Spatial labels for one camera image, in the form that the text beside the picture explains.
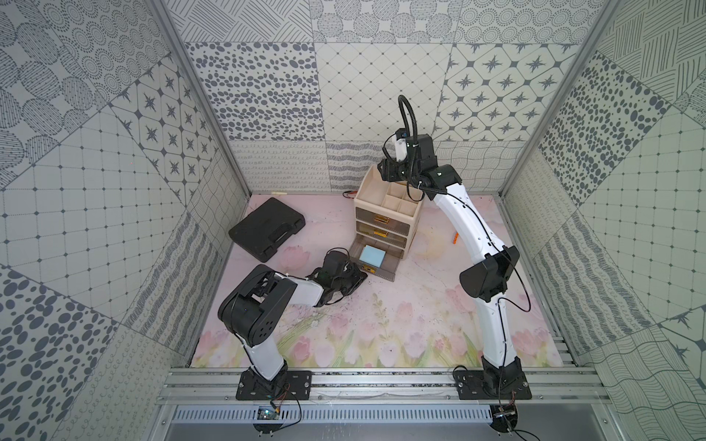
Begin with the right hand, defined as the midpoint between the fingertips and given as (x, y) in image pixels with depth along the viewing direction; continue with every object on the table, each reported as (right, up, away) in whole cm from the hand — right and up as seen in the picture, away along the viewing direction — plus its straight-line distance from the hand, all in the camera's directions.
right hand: (389, 168), depth 86 cm
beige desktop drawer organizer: (-1, -16, -2) cm, 16 cm away
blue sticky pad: (-5, -30, +10) cm, 32 cm away
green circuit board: (-34, -68, -15) cm, 78 cm away
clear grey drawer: (-2, -22, +4) cm, 22 cm away
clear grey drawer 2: (+1, -34, +12) cm, 36 cm away
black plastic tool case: (-46, -21, +15) cm, 53 cm away
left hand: (-3, -36, +3) cm, 36 cm away
